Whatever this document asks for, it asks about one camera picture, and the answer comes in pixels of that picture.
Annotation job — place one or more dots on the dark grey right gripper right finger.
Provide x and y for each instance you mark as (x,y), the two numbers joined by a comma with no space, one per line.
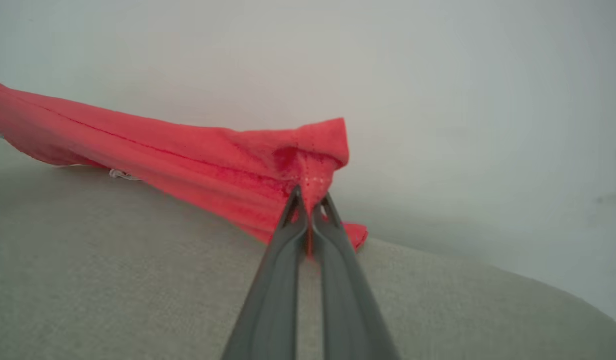
(348,310)

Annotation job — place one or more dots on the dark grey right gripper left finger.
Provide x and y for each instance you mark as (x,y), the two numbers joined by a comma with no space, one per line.
(275,300)

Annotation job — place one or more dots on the red jersey with black number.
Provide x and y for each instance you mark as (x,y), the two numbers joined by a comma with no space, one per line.
(187,155)

